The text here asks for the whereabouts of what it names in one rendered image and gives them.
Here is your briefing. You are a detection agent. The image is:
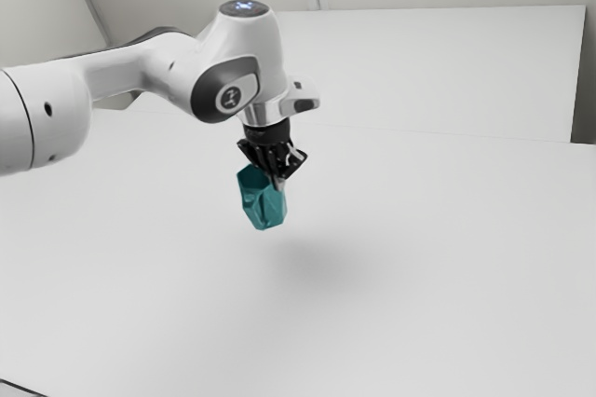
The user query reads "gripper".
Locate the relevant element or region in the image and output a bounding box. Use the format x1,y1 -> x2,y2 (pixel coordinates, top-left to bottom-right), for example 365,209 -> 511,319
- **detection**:
236,119 -> 309,193

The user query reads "teal faceted mug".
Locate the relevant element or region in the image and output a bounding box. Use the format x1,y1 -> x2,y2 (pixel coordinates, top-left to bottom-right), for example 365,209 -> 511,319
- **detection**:
236,164 -> 289,232

